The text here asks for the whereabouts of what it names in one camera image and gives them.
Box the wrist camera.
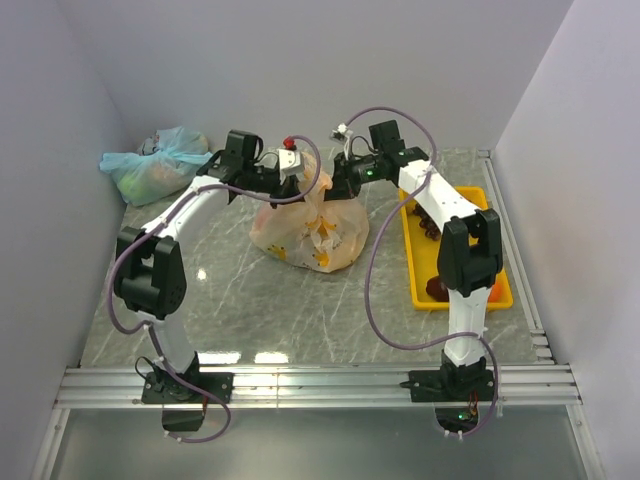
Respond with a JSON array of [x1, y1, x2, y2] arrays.
[[330, 123, 354, 160], [277, 136, 305, 184]]

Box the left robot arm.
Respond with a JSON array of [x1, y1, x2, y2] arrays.
[[106, 130, 317, 403]]

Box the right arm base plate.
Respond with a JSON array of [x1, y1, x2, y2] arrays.
[[401, 370, 496, 403]]

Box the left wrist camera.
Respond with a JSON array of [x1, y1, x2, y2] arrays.
[[277, 136, 305, 184]]

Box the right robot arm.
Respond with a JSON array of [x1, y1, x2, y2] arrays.
[[326, 120, 503, 402]]

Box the orange translucent plastic bag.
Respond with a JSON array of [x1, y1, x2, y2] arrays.
[[249, 171, 369, 273]]

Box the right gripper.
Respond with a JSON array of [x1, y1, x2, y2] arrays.
[[321, 151, 384, 202]]

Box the yellow plastic tray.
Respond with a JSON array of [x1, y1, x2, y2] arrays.
[[401, 200, 514, 311]]

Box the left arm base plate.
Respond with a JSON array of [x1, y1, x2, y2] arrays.
[[141, 370, 234, 405]]

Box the orange fake fruit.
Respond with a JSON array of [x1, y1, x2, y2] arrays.
[[489, 283, 502, 303]]

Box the blue tied plastic bag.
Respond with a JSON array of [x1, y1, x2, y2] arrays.
[[99, 126, 212, 206]]

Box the dark red mangosteen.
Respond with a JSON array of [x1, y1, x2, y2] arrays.
[[425, 276, 449, 303]]

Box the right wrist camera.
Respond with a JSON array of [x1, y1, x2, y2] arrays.
[[330, 123, 354, 160]]

